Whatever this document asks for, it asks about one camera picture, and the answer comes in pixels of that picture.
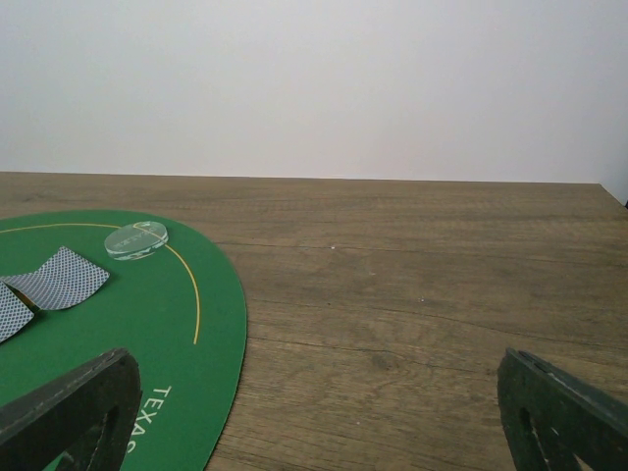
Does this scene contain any round green poker mat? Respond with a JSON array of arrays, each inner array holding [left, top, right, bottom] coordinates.
[[1, 211, 246, 470]]

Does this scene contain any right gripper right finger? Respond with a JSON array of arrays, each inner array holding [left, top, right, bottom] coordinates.
[[497, 348, 627, 470]]

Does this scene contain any clear acrylic dealer button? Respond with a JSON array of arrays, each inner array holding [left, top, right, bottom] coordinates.
[[104, 221, 169, 261]]

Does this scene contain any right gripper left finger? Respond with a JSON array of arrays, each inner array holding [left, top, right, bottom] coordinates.
[[1, 348, 141, 470]]

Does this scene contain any face-down community card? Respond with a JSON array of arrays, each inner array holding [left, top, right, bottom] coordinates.
[[0, 282, 38, 342]]

